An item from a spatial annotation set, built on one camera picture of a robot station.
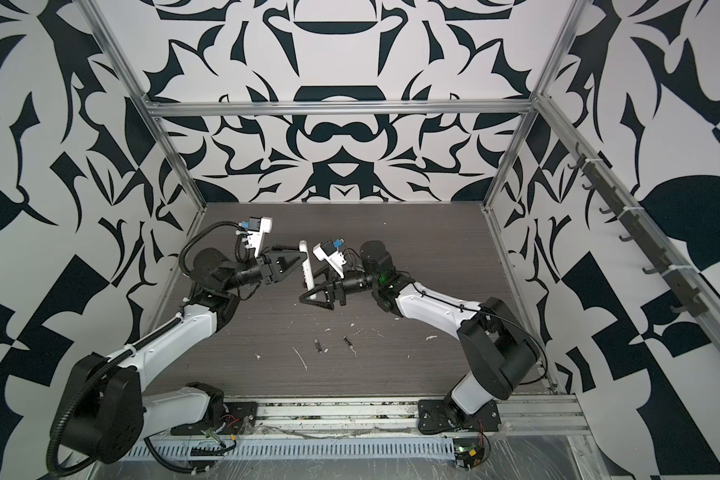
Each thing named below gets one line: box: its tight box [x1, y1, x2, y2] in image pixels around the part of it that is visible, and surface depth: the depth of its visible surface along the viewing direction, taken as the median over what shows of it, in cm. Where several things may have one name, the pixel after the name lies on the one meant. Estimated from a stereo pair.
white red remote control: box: [299, 240, 316, 299], surface depth 68 cm
